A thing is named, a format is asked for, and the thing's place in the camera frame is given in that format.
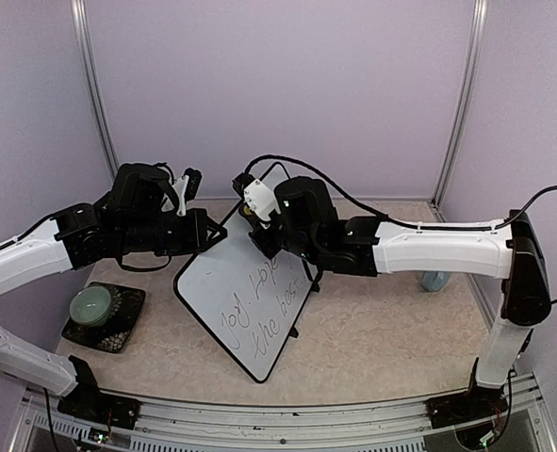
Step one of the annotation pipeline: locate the aluminium front rail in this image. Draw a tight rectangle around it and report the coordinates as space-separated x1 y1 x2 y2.
8 374 555 452

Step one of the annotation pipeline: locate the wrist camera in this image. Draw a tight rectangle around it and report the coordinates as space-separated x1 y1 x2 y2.
232 173 281 223
173 168 203 217

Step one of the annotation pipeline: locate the white whiteboard black frame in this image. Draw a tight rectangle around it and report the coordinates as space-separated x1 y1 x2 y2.
172 162 321 385

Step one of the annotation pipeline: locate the aluminium corner post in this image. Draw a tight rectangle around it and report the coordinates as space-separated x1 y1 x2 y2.
71 0 119 178
432 0 488 210

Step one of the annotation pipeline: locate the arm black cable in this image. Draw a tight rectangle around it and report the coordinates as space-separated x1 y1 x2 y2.
117 253 173 273
242 153 557 305

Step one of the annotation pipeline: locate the right aluminium corner post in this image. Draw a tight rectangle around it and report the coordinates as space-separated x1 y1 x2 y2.
432 0 488 210

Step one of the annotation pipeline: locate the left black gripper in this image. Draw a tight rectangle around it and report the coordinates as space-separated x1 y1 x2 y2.
119 207 228 256

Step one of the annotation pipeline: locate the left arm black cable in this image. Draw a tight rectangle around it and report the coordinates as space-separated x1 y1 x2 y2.
117 253 173 273

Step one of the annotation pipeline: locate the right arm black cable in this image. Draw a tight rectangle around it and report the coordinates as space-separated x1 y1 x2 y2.
242 153 557 305

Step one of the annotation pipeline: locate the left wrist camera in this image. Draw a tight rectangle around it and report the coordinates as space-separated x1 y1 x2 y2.
173 168 203 217

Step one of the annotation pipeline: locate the whiteboard wire stand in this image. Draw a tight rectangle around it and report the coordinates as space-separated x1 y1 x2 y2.
287 280 320 339

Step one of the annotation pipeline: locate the pale green ceramic bowl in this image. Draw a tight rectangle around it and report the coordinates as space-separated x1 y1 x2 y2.
69 286 112 327

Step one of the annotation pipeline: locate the light blue ceramic mug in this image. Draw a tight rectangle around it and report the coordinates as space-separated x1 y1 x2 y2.
420 271 451 293

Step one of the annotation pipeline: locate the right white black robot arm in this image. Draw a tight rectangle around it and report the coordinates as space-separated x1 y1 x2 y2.
242 176 551 428

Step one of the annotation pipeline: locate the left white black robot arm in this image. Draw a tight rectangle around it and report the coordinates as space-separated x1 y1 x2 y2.
0 163 227 429

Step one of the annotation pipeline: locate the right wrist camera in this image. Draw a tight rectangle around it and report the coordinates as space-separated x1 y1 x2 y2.
232 173 281 223

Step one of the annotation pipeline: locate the left aluminium corner post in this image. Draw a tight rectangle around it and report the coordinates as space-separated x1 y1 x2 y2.
71 0 119 178

